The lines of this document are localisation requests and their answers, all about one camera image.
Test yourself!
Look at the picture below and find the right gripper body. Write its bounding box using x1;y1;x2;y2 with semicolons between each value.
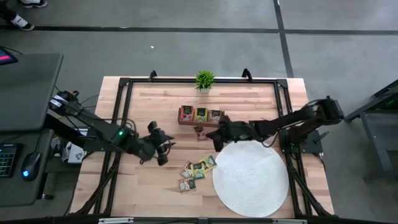
219;121;254;144

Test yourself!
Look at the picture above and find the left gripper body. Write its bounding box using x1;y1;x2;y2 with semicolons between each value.
130;130;167;162

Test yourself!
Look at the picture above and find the vanilla cinnamon apple tea sachet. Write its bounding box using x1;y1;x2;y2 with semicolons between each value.
180;161;194;179
178;177;197;194
207;110;222;124

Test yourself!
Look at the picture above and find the peach passion fruit tea sachet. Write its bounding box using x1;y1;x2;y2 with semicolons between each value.
180;105;195;122
194;126;209;141

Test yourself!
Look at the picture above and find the lemon lime twist tea sachet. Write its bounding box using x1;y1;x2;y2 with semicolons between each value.
194;107;208;123
191;162;206;180
200;154;218;171

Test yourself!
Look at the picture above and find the white round woven placemat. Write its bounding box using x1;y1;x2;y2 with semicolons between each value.
212;140;290;218

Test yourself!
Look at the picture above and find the wooden three-compartment tea box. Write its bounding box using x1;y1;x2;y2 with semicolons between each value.
177;105;225;128

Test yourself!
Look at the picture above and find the small potted green plant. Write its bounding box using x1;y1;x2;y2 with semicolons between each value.
194;70;215;94

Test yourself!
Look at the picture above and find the white printed cardboard box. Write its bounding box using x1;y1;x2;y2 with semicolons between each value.
60;141;88;165

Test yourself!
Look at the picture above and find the black desk support beam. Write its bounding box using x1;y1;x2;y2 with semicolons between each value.
45;113;88;149

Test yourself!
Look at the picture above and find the black computer mouse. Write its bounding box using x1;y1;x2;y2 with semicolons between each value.
21;151;43;182

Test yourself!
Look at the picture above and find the dark grey desk top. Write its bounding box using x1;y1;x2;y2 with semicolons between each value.
0;52;65;132

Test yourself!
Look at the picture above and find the dark grey keyboard shelf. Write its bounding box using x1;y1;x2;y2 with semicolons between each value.
0;129;55;208

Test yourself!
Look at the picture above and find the black metal side table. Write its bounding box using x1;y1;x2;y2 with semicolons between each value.
343;79;398;181

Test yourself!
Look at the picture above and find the backlit black keyboard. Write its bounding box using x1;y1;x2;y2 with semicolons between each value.
0;142;22;180

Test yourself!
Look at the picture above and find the tablet with pink screen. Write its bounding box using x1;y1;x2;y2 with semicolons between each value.
0;46;19;66

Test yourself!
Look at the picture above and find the person's shoe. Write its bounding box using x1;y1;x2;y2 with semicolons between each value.
11;14;35;31
21;0;48;9

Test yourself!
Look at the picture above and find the person's leg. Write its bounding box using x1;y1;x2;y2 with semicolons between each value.
0;2;16;22

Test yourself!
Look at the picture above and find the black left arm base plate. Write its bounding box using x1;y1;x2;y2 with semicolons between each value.
83;128;129;153

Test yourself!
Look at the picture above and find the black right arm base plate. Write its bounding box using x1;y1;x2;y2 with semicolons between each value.
279;129;330;154

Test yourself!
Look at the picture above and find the silver metal bracket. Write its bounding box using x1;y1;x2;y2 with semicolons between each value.
272;218;308;224
98;217;134;224

